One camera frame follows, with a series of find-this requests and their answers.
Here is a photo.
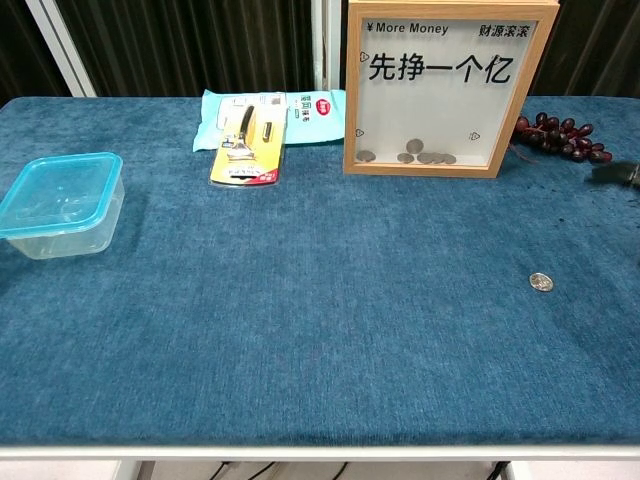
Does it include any clear blue-rimmed plastic container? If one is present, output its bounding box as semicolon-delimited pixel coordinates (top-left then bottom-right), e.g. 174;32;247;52
0;151;125;261

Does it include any black folding screen panel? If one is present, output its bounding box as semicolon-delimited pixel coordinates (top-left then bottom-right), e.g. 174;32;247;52
24;0;329;99
309;0;640;99
0;0;97;109

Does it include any dark red grape bunch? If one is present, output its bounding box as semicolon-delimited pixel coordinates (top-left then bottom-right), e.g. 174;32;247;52
509;112;614;164

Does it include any yellow razor blister pack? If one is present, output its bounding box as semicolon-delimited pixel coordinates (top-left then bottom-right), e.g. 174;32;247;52
207;103;290;187

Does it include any right black-silver robot hand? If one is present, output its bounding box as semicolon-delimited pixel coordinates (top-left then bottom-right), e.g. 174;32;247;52
584;159;640;191

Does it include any blue tablecloth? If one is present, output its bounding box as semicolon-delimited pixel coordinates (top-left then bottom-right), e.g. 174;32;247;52
0;94;640;449

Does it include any wooden glass-front money box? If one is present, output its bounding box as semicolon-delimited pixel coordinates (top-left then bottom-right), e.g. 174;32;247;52
342;0;560;180

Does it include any white table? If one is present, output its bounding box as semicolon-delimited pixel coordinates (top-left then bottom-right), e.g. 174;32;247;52
0;442;640;480

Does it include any light blue wipes packet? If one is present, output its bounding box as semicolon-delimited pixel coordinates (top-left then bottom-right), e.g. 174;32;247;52
192;88;349;153

